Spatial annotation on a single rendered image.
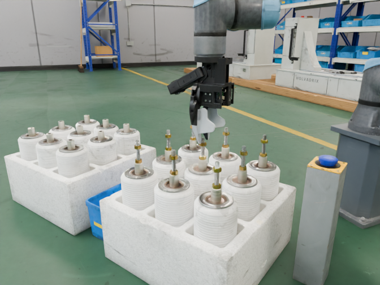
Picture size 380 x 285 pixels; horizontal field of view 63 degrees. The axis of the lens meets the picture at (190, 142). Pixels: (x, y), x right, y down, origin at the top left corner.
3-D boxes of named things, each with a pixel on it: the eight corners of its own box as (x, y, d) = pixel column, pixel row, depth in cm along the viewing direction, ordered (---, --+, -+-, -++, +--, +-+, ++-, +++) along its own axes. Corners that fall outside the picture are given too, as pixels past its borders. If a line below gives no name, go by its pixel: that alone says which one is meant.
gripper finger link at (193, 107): (193, 126, 73) (196, 89, 72) (188, 125, 74) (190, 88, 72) (203, 124, 77) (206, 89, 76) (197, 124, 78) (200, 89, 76)
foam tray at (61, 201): (96, 167, 147) (92, 131, 141) (158, 189, 126) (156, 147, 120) (12, 200, 117) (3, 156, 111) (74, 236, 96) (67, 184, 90)
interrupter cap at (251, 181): (263, 186, 73) (263, 184, 73) (233, 190, 71) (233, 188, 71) (249, 174, 80) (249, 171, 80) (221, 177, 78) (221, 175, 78)
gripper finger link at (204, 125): (210, 148, 73) (214, 109, 71) (189, 144, 76) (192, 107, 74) (216, 146, 76) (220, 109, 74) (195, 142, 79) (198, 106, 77)
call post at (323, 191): (301, 263, 84) (315, 157, 74) (328, 274, 80) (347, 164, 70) (292, 279, 79) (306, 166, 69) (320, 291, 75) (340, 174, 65)
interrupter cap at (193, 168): (182, 169, 83) (182, 167, 83) (203, 163, 87) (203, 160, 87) (200, 178, 77) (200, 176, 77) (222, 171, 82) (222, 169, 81)
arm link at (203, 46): (187, 36, 70) (204, 37, 76) (187, 57, 71) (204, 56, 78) (216, 36, 66) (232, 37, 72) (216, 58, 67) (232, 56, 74)
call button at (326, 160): (320, 161, 72) (321, 152, 71) (339, 165, 70) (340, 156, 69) (315, 166, 69) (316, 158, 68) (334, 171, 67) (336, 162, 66)
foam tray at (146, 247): (188, 201, 116) (188, 157, 110) (290, 240, 94) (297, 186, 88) (104, 257, 87) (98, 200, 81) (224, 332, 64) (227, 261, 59)
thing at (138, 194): (125, 224, 89) (120, 167, 84) (158, 221, 91) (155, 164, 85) (125, 245, 80) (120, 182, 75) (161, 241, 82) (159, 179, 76)
